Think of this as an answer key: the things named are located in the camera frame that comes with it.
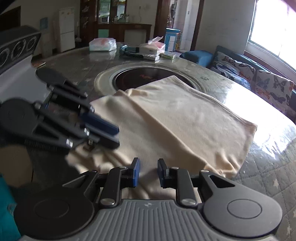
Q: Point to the wooden display cabinet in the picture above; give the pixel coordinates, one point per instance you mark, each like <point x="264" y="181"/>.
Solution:
<point x="89" y="18"/>

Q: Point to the window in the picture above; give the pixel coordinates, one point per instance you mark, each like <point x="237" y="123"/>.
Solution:
<point x="272" y="25"/>

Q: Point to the white refrigerator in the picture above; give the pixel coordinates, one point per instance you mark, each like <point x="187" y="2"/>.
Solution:
<point x="66" y="30"/>

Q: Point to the upright butterfly print pillow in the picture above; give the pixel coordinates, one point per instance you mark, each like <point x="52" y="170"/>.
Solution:
<point x="272" y="90"/>

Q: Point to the blue and white carton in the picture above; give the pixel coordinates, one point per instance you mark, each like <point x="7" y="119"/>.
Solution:
<point x="173" y="39"/>

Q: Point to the blue black smartwatch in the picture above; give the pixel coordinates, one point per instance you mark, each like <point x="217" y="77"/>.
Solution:
<point x="129" y="49"/>

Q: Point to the blue cushion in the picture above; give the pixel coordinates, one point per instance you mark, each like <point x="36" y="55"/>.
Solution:
<point x="196" y="58"/>

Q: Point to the dark wooden sideboard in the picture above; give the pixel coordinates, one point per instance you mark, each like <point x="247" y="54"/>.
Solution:
<point x="124" y="31"/>

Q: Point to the glass jar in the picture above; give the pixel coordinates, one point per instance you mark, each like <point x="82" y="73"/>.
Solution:
<point x="126" y="18"/>

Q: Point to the person's left forearm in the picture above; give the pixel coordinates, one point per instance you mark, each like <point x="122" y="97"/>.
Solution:
<point x="13" y="164"/>

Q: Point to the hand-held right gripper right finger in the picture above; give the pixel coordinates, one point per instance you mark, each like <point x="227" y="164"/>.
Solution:
<point x="162" y="173"/>

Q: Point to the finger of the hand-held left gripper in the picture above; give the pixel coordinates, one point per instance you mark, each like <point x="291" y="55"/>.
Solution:
<point x="104" y="142"/>
<point x="101" y="125"/>

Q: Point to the cream garment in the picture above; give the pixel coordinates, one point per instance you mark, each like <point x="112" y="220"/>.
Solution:
<point x="173" y="120"/>

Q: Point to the dark blue sofa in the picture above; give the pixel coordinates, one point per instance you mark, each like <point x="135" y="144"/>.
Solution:
<point x="247" y="56"/>

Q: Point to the black round induction cooker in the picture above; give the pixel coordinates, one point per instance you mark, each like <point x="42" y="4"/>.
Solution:
<point x="138" y="75"/>

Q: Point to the tissue box in plastic bag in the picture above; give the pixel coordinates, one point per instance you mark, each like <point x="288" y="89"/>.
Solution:
<point x="151" y="47"/>

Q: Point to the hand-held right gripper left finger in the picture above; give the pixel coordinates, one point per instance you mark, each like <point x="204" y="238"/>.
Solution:
<point x="136" y="172"/>

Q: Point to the microwave oven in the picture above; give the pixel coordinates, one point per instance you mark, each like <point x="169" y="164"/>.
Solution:
<point x="103" y="19"/>

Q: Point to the flat butterfly print pillow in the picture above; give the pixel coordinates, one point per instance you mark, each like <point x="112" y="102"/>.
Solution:
<point x="231" y="69"/>

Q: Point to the brown wooden door frame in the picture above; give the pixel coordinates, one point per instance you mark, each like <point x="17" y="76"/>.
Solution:
<point x="159" y="18"/>

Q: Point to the white water dispenser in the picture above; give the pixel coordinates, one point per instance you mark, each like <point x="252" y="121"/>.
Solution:
<point x="46" y="39"/>

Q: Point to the white pink tissue pack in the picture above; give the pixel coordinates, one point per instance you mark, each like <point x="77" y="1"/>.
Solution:
<point x="101" y="45"/>

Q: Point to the clear case with green contents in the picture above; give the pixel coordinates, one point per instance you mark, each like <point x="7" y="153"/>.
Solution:
<point x="167" y="55"/>

